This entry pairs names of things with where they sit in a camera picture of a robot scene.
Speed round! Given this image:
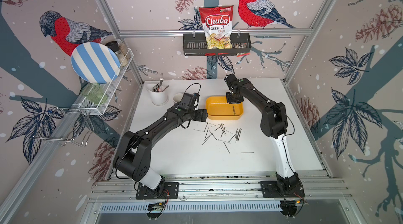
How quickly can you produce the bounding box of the yellow plastic storage box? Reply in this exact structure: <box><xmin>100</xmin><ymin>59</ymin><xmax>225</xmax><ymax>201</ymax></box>
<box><xmin>206</xmin><ymin>96</ymin><xmax>243</xmax><ymax>120</ymax></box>

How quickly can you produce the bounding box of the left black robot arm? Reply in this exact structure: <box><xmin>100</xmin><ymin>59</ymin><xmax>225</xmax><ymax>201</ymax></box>
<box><xmin>113</xmin><ymin>92</ymin><xmax>208</xmax><ymax>194</ymax></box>

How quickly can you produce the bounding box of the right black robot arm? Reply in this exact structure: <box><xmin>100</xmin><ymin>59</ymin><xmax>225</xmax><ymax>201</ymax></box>
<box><xmin>224</xmin><ymin>74</ymin><xmax>300</xmax><ymax>191</ymax></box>

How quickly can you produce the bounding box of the purple grey mug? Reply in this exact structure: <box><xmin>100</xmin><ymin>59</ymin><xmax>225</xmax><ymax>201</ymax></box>
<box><xmin>173</xmin><ymin>93</ymin><xmax>184</xmax><ymax>103</ymax></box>

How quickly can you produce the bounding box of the white utensil holder cup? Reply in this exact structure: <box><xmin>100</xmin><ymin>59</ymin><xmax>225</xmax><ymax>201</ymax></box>
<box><xmin>145</xmin><ymin>83</ymin><xmax>169</xmax><ymax>105</ymax></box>

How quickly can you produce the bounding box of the metal fork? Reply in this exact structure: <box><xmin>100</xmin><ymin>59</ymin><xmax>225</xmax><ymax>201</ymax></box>
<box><xmin>158</xmin><ymin>73</ymin><xmax>164</xmax><ymax>92</ymax></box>

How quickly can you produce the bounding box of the red Chuba chips bag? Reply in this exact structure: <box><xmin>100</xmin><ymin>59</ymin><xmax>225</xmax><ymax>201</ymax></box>
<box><xmin>199</xmin><ymin>5</ymin><xmax>234</xmax><ymax>49</ymax></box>

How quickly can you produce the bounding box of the black lid spice jar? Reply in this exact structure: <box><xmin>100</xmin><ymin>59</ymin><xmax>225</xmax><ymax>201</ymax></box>
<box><xmin>106</xmin><ymin>40</ymin><xmax>128</xmax><ymax>67</ymax></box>

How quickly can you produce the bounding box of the green glass bowl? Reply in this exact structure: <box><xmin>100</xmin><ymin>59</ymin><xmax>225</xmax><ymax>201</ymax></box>
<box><xmin>81</xmin><ymin>83</ymin><xmax>108</xmax><ymax>105</ymax></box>

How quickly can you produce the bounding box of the blue white striped plate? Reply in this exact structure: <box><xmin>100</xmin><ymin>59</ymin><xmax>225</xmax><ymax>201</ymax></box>
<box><xmin>71</xmin><ymin>42</ymin><xmax>121</xmax><ymax>84</ymax></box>

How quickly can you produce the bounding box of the black wire wall basket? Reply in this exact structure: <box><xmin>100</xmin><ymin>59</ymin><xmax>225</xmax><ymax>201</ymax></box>
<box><xmin>183</xmin><ymin>33</ymin><xmax>251</xmax><ymax>56</ymax></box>

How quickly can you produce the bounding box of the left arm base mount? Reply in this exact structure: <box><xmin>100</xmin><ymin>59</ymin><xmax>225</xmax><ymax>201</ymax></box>
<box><xmin>136</xmin><ymin>176</ymin><xmax>179</xmax><ymax>220</ymax></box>

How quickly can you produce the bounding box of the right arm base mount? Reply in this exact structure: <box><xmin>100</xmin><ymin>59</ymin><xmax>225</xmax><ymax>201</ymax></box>
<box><xmin>259</xmin><ymin>173</ymin><xmax>305</xmax><ymax>217</ymax></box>

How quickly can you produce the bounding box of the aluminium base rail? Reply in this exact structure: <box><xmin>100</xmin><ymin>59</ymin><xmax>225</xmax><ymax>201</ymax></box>
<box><xmin>84</xmin><ymin>176</ymin><xmax>353</xmax><ymax>220</ymax></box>

